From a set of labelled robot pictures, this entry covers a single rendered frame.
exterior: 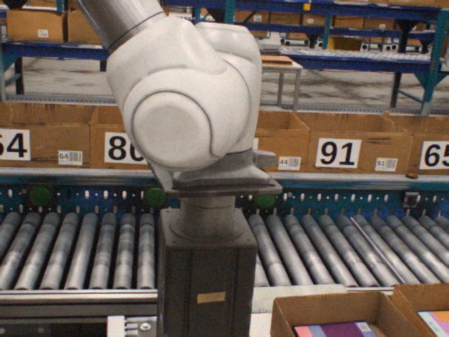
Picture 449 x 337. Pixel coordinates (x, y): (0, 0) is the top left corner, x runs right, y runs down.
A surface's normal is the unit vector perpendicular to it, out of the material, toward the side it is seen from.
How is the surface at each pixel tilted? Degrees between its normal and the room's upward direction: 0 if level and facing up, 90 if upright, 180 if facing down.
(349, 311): 89
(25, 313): 90
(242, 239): 0
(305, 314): 89
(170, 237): 0
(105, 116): 90
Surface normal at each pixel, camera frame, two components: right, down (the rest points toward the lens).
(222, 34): 0.11, -0.48
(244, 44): 0.57, -0.28
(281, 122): 0.10, 0.33
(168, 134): -0.13, 0.39
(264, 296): 0.06, -0.94
